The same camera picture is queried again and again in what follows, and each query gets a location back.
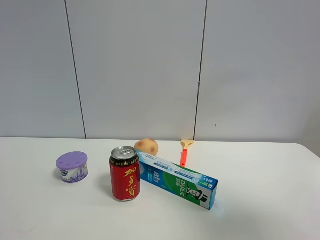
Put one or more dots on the red herbal tea can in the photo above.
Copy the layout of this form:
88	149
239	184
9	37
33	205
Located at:
124	165

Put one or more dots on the brown spotted potato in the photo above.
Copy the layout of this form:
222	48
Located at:
147	145

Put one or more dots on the blue green toothpaste box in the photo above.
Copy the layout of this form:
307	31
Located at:
190	185

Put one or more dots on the purple lidded air freshener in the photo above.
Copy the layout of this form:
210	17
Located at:
73	166

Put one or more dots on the orange handled small spatula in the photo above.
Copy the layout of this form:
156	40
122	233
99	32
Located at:
185	143

